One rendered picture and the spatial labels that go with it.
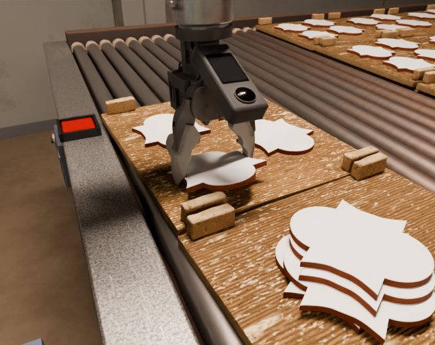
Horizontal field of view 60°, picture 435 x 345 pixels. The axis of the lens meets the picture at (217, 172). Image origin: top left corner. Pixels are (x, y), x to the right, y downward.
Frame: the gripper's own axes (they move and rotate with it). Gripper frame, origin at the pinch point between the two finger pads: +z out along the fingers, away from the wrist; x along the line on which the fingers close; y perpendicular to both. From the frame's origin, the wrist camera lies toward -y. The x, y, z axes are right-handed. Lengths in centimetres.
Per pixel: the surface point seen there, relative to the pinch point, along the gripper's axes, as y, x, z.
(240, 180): -6.9, 0.2, -2.2
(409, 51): 38, -90, 1
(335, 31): 71, -89, -1
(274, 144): 3.9, -12.9, 0.4
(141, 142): 16.8, 6.1, 0.3
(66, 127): 31.1, 16.5, 0.2
